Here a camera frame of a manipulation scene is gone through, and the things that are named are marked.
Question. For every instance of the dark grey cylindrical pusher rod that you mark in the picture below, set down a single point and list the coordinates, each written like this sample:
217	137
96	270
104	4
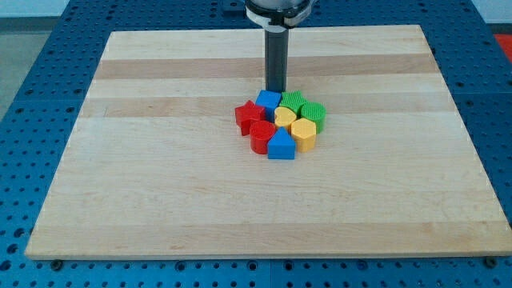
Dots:
276	55

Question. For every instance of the green star block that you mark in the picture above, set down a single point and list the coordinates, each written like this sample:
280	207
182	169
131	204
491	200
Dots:
293	101

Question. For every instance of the red star block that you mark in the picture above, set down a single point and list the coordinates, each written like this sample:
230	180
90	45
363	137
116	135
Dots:
247	114

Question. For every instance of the blue cube block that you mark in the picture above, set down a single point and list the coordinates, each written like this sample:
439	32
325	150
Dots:
270	101

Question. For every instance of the yellow heart block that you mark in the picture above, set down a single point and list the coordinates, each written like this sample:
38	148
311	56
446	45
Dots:
284	117

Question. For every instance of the green cylinder block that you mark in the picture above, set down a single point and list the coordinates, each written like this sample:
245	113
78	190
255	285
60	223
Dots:
315	112

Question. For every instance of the red cylinder block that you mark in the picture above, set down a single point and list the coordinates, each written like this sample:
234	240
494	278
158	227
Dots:
261	132

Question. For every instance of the yellow hexagon block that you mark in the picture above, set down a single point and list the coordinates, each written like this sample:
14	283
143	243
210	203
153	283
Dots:
303	131

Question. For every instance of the blue triangle block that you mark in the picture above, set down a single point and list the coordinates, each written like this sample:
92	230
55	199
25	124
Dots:
281	146

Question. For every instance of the wooden board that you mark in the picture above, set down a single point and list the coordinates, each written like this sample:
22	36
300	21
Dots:
156	168

